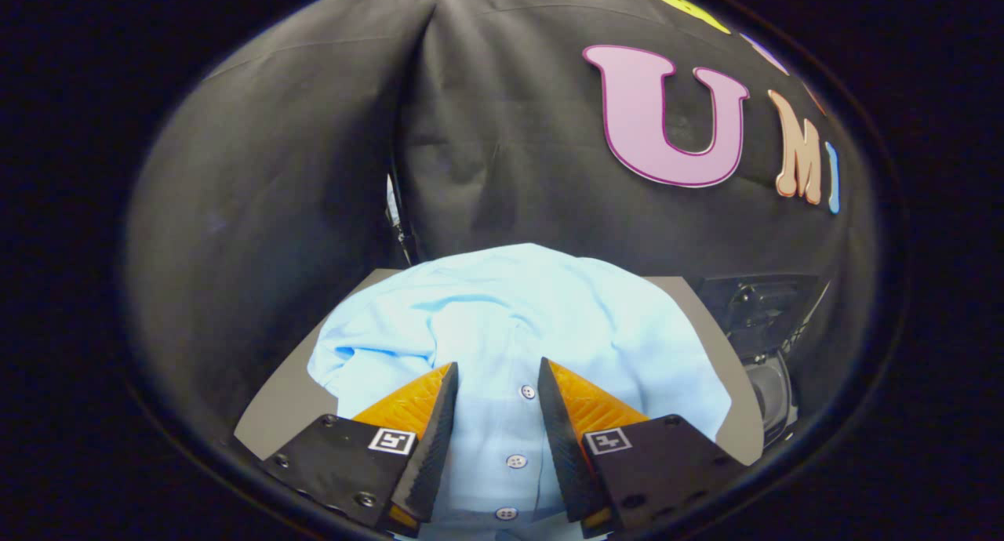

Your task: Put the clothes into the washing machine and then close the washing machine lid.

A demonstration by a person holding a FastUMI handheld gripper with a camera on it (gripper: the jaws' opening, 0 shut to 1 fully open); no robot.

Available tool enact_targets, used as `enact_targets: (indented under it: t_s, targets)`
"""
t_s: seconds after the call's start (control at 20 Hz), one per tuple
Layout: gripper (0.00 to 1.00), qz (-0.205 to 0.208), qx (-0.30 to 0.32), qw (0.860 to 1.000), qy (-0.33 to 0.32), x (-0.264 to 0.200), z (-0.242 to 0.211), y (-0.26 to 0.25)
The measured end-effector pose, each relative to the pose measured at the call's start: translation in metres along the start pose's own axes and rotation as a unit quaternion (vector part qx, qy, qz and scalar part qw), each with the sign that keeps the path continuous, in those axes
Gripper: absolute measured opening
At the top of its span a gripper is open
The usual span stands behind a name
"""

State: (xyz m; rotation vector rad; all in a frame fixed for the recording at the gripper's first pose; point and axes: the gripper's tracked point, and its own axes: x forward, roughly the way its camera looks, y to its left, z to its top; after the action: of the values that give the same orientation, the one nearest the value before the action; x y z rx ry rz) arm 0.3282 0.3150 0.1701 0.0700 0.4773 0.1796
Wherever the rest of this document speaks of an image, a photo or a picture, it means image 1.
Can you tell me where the beige cabinet with black top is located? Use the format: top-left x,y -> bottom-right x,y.
234,268 -> 766,467

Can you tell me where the light blue button shirt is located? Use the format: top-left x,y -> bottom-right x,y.
307,243 -> 732,541

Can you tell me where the grey washing machine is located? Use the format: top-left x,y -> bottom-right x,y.
694,273 -> 832,448

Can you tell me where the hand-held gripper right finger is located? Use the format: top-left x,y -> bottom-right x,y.
537,358 -> 750,538

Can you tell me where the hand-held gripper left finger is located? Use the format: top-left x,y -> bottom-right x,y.
259,361 -> 460,536

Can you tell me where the black backdrop cloth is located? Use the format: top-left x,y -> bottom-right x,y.
122,0 -> 879,448

